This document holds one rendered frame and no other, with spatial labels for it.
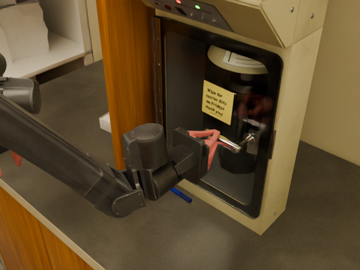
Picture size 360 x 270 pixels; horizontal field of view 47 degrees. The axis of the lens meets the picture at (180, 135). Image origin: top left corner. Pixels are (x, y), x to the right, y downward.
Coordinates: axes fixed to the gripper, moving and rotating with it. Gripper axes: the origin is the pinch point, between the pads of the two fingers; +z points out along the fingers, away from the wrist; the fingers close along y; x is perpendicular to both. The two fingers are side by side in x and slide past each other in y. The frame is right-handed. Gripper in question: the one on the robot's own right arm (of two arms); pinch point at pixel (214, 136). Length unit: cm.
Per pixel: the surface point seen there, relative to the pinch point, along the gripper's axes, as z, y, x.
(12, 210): -20, -48, 59
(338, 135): 48, -20, -11
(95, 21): 51, -18, 99
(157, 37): 4.6, 13.6, 19.9
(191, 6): -2.1, 25.5, 6.0
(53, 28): 51, -30, 131
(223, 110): 4.1, 3.8, 1.3
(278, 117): 5.1, 6.9, -10.3
